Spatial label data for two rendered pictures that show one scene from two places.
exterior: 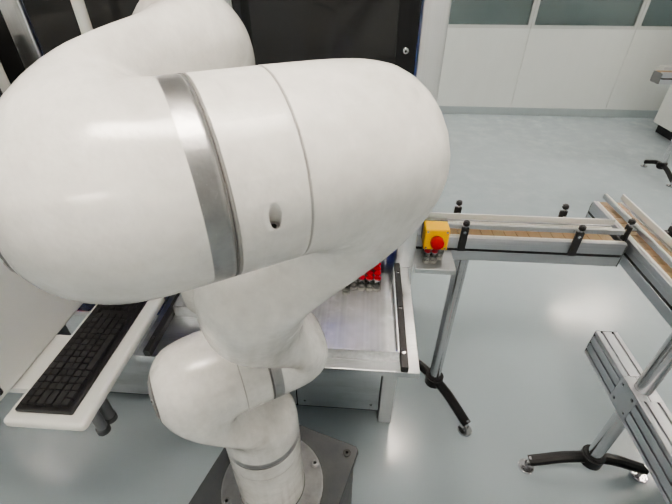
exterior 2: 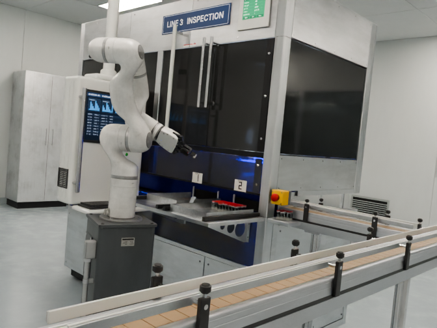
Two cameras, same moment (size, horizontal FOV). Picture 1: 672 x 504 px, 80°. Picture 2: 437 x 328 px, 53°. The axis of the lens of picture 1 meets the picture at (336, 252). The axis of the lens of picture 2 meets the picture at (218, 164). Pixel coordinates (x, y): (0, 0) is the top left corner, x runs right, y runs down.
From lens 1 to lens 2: 1.77 m
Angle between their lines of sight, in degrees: 49
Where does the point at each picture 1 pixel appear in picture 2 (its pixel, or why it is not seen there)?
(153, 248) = (97, 47)
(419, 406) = not seen: outside the picture
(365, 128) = (121, 41)
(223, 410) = (111, 136)
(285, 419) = (128, 164)
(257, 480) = (112, 185)
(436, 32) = (275, 88)
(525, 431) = not seen: outside the picture
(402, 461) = not seen: outside the picture
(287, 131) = (113, 40)
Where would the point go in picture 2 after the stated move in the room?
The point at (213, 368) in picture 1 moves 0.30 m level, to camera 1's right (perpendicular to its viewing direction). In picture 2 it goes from (115, 125) to (162, 129)
